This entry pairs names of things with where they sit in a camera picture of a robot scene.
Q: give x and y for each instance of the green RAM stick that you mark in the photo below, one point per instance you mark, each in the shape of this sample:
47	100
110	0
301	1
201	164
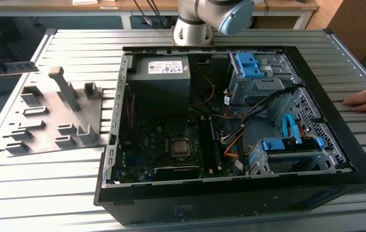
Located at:
22	67

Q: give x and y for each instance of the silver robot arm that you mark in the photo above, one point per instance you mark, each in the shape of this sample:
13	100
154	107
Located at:
193	31

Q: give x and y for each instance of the black RAM slot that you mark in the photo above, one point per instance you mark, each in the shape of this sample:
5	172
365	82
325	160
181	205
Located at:
205	145

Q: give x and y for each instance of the black office chair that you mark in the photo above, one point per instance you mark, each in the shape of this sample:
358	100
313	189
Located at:
9	36

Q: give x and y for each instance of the wooden desk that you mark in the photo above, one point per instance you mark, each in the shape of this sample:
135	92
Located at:
57	7

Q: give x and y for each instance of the white box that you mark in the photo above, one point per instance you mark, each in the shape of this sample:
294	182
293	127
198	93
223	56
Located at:
86	2

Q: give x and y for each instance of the grey parts rack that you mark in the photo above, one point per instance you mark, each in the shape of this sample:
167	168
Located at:
63	116

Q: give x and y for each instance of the grey power supply unit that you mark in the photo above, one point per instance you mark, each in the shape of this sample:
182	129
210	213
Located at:
159	84

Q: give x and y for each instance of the green motherboard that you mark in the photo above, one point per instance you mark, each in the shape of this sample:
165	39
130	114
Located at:
150	145

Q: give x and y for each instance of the silver CPU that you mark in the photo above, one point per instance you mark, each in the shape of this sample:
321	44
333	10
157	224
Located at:
179	147

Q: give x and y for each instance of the black graphics card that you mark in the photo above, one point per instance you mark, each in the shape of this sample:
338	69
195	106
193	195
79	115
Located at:
177	172

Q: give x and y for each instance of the grey metal drive cage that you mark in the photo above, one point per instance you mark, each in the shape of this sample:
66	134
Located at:
266	87

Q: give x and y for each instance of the black open PC case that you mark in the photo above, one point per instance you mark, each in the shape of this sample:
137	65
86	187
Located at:
202	200

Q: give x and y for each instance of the hard disk in blue carrier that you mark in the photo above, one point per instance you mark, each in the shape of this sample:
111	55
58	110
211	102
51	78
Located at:
280	145

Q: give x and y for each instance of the grey metal disk bay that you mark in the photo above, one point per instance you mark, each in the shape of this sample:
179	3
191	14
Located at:
298	157

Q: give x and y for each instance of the brown wooden cabinet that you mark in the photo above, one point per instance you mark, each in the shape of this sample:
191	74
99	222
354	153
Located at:
357	24

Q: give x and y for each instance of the blue plastic drive bracket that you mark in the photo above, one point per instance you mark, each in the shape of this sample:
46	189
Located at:
246	65

